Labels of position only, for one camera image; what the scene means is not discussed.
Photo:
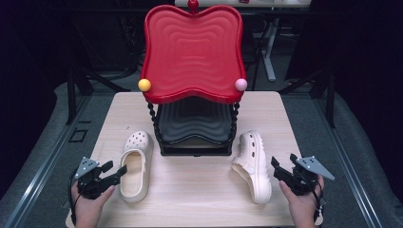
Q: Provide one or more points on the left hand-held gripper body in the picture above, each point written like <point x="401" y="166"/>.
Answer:
<point x="90" y="185"/>

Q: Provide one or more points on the red and black shoe rack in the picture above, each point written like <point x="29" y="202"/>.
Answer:
<point x="193" y="53"/>

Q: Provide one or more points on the cream clog shoe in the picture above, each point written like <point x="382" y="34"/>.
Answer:
<point x="134" y="171"/>
<point x="253" y="167"/>

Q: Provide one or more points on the metal floor rail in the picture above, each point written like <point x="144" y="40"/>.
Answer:
<point x="351" y="172"/>
<point x="41" y="172"/>

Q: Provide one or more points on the black floor socket plate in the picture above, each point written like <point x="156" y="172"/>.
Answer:
<point x="78" y="135"/>

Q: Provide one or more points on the person's right hand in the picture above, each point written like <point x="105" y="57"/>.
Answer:
<point x="299" y="207"/>

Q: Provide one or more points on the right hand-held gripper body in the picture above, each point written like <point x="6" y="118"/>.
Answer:
<point x="301" y="180"/>

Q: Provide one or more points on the person's left hand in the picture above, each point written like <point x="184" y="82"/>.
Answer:
<point x="88" y="209"/>

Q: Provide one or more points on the black metal stand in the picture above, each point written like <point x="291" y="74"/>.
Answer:
<point x="72" y="95"/>
<point x="330" y="98"/>

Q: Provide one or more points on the grey table clamp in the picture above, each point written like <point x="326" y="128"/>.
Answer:
<point x="323" y="201"/>

